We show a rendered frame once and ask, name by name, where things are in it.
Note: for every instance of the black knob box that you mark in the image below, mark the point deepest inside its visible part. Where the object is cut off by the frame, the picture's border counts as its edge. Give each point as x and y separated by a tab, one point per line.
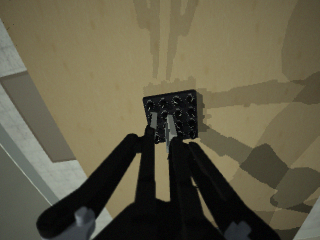
181	106

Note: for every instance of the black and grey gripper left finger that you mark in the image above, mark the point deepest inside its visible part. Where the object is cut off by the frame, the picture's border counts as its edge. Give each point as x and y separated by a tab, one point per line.
73	217

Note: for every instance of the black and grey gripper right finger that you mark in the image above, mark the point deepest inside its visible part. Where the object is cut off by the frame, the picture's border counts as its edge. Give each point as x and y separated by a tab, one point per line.
235	220

